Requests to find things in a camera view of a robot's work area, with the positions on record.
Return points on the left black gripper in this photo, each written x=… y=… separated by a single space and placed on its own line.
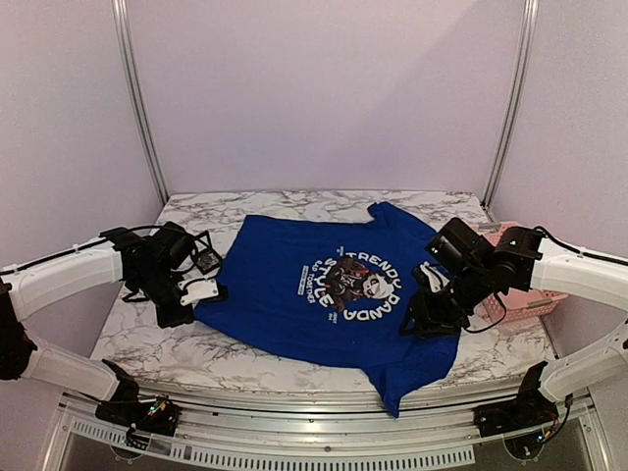
x=166 y=319

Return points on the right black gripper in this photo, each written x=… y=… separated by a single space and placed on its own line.
x=431 y=319

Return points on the black display box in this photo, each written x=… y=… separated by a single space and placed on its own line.
x=204 y=257

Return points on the blue panda t-shirt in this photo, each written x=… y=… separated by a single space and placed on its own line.
x=334 y=294

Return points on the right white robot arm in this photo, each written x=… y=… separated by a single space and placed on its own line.
x=522 y=259

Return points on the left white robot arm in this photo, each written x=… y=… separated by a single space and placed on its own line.
x=35 y=285

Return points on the pink perforated plastic basket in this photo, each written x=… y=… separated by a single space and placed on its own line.
x=517 y=304

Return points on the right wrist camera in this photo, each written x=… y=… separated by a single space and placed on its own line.
x=429 y=279

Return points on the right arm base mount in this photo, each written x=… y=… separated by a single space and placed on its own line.
x=528 y=409

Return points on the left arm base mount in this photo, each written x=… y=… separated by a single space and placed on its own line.
x=156 y=414

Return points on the front aluminium rail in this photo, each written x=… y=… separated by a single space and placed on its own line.
x=437 y=429

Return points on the left aluminium frame post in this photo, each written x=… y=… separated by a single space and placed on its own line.
x=123 y=31

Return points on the aluminium frame post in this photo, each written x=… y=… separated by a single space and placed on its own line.
x=524 y=49
x=123 y=31

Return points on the right aluminium frame post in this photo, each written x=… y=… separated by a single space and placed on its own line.
x=524 y=49

